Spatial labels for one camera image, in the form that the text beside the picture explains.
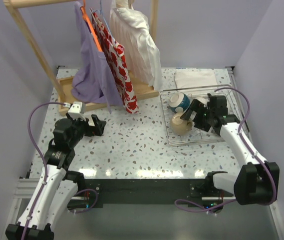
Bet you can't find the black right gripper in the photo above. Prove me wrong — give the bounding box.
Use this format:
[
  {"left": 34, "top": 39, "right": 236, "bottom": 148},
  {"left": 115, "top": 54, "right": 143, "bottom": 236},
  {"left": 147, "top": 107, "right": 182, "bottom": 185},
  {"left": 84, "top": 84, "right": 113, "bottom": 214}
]
[{"left": 180, "top": 99, "right": 214, "bottom": 133}]

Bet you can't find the blue white dotted bowl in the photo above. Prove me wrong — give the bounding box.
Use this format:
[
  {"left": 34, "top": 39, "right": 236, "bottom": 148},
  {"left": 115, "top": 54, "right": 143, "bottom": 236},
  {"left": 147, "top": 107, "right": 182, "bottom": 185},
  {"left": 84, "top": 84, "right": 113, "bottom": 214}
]
[{"left": 169, "top": 92, "right": 190, "bottom": 113}]

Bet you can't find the beige ceramic bowl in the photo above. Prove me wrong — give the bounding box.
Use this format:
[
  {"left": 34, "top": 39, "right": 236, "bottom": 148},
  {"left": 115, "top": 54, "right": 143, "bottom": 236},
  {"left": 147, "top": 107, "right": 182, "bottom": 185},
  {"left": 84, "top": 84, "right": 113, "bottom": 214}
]
[{"left": 170, "top": 112, "right": 192, "bottom": 136}]

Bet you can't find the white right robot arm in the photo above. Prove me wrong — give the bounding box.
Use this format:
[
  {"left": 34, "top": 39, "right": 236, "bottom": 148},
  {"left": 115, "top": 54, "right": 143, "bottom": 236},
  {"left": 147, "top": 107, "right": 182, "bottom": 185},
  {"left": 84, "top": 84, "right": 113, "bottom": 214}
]
[{"left": 181, "top": 94, "right": 280, "bottom": 205}]

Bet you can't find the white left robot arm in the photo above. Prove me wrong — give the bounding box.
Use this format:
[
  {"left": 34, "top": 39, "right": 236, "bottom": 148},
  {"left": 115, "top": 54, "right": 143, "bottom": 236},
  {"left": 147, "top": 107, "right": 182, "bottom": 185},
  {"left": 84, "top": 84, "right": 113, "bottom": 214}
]
[{"left": 5, "top": 114, "right": 106, "bottom": 240}]

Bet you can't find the wooden clothes rack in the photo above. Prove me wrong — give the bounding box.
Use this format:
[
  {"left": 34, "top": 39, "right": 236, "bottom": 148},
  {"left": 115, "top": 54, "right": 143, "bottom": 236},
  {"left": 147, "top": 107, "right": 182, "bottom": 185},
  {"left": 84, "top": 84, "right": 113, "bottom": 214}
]
[{"left": 4, "top": 0, "right": 161, "bottom": 114}]

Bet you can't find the folded white cloth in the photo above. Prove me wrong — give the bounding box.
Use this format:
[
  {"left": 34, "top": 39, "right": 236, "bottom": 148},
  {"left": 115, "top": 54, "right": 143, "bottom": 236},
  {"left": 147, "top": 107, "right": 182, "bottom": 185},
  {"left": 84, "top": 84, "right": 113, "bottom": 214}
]
[{"left": 175, "top": 69, "right": 217, "bottom": 89}]

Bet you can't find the purple hanging garment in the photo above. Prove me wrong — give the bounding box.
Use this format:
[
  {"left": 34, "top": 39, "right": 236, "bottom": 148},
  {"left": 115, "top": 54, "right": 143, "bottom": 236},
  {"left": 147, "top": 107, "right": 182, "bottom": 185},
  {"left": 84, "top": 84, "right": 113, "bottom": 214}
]
[{"left": 71, "top": 1, "right": 123, "bottom": 107}]

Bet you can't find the red white floral garment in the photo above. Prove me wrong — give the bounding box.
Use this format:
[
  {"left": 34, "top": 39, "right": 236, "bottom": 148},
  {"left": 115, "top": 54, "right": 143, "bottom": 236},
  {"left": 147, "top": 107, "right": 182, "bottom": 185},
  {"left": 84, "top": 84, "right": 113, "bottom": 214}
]
[{"left": 90, "top": 8, "right": 139, "bottom": 114}]

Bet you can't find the white pleated garment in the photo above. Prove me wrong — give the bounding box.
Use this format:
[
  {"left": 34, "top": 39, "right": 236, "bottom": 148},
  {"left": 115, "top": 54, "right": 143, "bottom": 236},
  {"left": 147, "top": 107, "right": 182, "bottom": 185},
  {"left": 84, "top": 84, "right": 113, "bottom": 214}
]
[{"left": 109, "top": 0, "right": 162, "bottom": 91}]

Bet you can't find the blue clothes hanger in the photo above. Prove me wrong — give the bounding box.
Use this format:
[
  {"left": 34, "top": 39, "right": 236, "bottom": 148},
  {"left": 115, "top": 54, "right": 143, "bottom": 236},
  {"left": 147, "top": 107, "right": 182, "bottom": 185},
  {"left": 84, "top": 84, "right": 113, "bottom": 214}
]
[{"left": 93, "top": 0, "right": 112, "bottom": 35}]

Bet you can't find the orange clothes hanger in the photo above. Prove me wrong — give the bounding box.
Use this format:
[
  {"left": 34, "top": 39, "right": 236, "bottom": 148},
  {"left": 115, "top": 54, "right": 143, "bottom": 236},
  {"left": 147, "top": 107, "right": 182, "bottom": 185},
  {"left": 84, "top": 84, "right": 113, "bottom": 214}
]
[{"left": 80, "top": 0, "right": 102, "bottom": 52}]

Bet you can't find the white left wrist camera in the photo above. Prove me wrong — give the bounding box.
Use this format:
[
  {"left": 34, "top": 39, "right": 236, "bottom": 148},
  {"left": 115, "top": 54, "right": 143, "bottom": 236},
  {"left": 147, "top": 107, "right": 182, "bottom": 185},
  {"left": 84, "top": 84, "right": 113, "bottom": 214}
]
[{"left": 67, "top": 101, "right": 86, "bottom": 120}]

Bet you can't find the metal wire dish rack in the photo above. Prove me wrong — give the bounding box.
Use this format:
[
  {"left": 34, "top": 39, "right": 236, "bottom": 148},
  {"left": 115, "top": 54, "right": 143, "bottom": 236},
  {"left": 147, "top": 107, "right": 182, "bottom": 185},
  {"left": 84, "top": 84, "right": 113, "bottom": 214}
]
[{"left": 160, "top": 84, "right": 245, "bottom": 147}]

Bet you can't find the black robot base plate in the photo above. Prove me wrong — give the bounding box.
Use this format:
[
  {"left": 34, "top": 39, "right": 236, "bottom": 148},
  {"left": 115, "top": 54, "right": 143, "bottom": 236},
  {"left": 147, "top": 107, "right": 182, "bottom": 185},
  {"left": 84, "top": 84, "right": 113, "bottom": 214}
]
[{"left": 66, "top": 178, "right": 235, "bottom": 211}]

